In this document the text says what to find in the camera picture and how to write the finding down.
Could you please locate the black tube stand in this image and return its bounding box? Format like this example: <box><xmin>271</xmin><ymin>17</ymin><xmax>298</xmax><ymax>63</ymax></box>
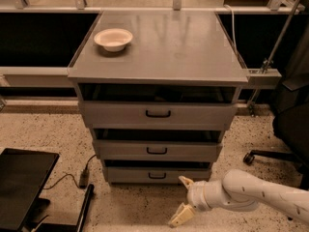
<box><xmin>31</xmin><ymin>184</ymin><xmax>95</xmax><ymax>232</ymax></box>

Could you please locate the grey top drawer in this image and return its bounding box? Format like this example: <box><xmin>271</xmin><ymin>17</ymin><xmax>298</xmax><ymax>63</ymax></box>
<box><xmin>79</xmin><ymin>101</ymin><xmax>237</xmax><ymax>131</ymax></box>

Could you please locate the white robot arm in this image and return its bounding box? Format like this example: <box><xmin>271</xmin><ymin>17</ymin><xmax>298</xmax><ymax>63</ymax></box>
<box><xmin>169</xmin><ymin>169</ymin><xmax>309</xmax><ymax>227</ymax></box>

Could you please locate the black power adapter with cable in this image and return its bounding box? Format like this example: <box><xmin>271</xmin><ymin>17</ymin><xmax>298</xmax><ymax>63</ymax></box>
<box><xmin>45</xmin><ymin>155</ymin><xmax>95</xmax><ymax>190</ymax></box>

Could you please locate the grey drawer cabinet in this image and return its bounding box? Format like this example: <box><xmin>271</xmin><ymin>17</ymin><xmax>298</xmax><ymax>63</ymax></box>
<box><xmin>69</xmin><ymin>10</ymin><xmax>248</xmax><ymax>170</ymax></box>

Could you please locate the grey middle drawer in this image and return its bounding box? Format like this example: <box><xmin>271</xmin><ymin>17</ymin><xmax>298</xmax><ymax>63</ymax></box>
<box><xmin>93</xmin><ymin>140</ymin><xmax>222</xmax><ymax>162</ymax></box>

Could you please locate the grey bottom drawer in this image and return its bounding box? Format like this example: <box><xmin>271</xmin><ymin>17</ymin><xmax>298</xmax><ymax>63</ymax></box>
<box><xmin>103</xmin><ymin>167</ymin><xmax>211</xmax><ymax>184</ymax></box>

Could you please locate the metal pole with clamp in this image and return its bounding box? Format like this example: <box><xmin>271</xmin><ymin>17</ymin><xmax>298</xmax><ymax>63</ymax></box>
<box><xmin>247</xmin><ymin>0</ymin><xmax>301</xmax><ymax>116</ymax></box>

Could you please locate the white bowl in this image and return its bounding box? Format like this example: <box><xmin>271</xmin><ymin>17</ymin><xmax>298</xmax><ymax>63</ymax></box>
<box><xmin>94</xmin><ymin>28</ymin><xmax>133</xmax><ymax>52</ymax></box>

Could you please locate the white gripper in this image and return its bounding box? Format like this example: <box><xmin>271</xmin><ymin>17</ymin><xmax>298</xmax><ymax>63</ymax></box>
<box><xmin>168</xmin><ymin>176</ymin><xmax>222</xmax><ymax>227</ymax></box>

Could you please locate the black monitor screen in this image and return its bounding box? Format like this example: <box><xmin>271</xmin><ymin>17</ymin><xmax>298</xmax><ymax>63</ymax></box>
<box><xmin>0</xmin><ymin>148</ymin><xmax>59</xmax><ymax>232</ymax></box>

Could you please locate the grey drawer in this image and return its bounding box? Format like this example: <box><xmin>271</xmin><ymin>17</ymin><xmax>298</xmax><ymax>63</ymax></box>
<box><xmin>103</xmin><ymin>167</ymin><xmax>211</xmax><ymax>184</ymax></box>
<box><xmin>93</xmin><ymin>140</ymin><xmax>222</xmax><ymax>162</ymax></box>
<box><xmin>79</xmin><ymin>101</ymin><xmax>237</xmax><ymax>131</ymax></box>

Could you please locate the white cable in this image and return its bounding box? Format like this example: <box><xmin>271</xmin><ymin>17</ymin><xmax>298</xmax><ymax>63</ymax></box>
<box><xmin>223</xmin><ymin>4</ymin><xmax>239</xmax><ymax>57</ymax></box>

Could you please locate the black office chair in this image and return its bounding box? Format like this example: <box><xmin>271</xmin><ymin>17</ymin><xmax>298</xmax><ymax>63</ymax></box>
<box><xmin>243</xmin><ymin>26</ymin><xmax>309</xmax><ymax>190</ymax></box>

